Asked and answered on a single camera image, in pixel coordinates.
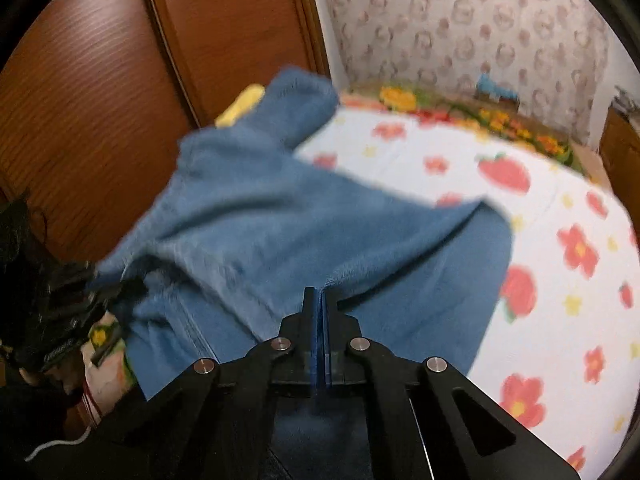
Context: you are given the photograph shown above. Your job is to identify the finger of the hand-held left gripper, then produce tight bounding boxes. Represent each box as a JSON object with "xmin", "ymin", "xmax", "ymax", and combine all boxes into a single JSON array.
[{"xmin": 90, "ymin": 275, "xmax": 151, "ymax": 313}]

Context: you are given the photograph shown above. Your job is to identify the wooden louvered door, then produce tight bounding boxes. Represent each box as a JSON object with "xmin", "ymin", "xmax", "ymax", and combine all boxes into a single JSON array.
[{"xmin": 0, "ymin": 0, "xmax": 332, "ymax": 266}]

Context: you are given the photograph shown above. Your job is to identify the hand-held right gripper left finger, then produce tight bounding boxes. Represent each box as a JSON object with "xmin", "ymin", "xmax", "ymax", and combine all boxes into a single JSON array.
[{"xmin": 90, "ymin": 287, "xmax": 321, "ymax": 480}]

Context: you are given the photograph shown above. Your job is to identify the yellow cloth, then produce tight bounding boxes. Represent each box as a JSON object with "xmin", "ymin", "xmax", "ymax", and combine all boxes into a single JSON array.
[{"xmin": 215, "ymin": 84, "xmax": 267, "ymax": 129}]

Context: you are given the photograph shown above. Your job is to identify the small blue toy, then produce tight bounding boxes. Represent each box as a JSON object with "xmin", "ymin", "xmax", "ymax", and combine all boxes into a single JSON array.
[{"xmin": 475, "ymin": 74, "xmax": 521, "ymax": 107}]

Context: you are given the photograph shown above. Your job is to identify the blue denim pants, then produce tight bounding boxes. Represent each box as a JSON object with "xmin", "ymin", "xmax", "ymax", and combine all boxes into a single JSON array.
[{"xmin": 87, "ymin": 66, "xmax": 516, "ymax": 403}]

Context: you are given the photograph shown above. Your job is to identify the white cable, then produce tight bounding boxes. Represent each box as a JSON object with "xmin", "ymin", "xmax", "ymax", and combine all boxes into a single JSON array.
[{"xmin": 25, "ymin": 426, "xmax": 94, "ymax": 462}]

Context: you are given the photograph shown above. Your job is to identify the wooden cabinet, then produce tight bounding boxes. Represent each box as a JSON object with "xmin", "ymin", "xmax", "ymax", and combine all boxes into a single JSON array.
[{"xmin": 597, "ymin": 102, "xmax": 640, "ymax": 192}]

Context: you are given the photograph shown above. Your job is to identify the brown floral blanket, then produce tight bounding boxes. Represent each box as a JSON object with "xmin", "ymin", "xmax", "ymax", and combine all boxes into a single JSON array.
[{"xmin": 82, "ymin": 85, "xmax": 603, "ymax": 418}]

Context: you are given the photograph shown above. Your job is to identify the white strawberry print blanket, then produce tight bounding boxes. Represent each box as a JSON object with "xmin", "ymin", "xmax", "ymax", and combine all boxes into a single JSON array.
[{"xmin": 294, "ymin": 107, "xmax": 640, "ymax": 480}]

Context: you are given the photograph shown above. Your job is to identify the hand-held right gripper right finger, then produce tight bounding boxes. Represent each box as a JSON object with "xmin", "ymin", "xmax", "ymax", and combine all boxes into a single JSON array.
[{"xmin": 320, "ymin": 290, "xmax": 583, "ymax": 480}]

